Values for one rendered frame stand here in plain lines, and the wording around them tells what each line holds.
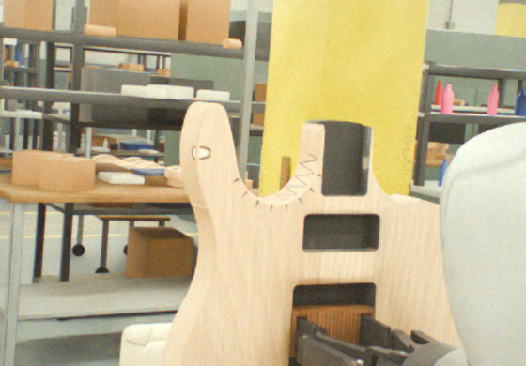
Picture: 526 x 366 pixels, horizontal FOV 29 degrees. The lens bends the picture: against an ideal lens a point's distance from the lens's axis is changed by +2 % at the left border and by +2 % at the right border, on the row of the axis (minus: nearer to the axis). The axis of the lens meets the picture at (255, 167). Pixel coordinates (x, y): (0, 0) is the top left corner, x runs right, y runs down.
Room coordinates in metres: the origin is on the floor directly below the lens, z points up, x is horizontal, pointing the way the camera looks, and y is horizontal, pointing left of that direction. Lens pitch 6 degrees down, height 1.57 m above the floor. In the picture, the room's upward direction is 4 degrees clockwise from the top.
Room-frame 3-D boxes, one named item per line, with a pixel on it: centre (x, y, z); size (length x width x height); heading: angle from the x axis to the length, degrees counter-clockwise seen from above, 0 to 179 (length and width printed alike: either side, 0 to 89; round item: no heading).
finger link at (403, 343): (0.95, -0.16, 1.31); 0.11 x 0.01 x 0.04; 5
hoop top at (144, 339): (1.37, 0.07, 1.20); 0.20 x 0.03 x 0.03; 116
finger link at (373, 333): (1.03, -0.13, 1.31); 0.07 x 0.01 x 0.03; 25
